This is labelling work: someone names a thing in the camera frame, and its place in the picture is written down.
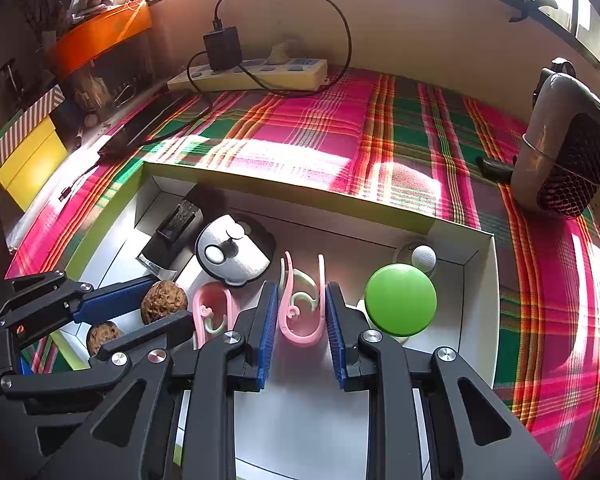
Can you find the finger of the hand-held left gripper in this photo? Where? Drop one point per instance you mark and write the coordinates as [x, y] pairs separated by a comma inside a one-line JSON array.
[[150, 332], [110, 300]]

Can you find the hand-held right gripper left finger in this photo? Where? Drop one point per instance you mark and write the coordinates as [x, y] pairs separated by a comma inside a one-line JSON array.
[[267, 330]]

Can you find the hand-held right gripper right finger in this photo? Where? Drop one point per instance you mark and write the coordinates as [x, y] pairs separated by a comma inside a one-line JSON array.
[[336, 335]]

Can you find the pink plastic hook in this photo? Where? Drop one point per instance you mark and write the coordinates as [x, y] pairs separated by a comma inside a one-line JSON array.
[[198, 315], [300, 342]]

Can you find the brown walnut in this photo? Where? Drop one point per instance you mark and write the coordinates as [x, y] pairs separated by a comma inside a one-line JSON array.
[[102, 337], [162, 300]]

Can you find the white round device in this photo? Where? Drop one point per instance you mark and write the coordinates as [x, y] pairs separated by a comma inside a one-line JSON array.
[[240, 260]]

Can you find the grey cardboard box green rim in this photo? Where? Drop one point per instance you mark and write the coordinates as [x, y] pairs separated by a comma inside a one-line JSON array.
[[305, 425]]

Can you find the small white knob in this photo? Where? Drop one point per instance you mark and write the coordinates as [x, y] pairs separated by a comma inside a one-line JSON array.
[[424, 256]]

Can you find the yellow box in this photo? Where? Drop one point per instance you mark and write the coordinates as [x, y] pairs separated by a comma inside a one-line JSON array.
[[30, 160]]

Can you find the black phone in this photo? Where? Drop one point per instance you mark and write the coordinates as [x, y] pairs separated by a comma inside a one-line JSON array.
[[145, 125]]

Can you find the red white striped box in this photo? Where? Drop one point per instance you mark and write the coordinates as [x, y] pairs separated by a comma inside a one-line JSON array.
[[40, 107]]

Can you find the pink green plaid blanket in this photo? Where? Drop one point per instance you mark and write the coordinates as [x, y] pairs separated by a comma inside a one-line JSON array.
[[540, 310]]

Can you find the small black block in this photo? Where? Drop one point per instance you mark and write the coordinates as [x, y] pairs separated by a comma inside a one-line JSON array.
[[495, 170]]

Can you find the white power strip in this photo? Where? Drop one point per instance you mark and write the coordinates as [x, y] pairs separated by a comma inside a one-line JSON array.
[[290, 77]]

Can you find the orange box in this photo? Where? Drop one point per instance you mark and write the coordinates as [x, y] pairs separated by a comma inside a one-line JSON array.
[[100, 35]]

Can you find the grey fan heater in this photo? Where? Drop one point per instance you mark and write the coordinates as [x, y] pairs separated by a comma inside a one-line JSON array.
[[545, 135]]

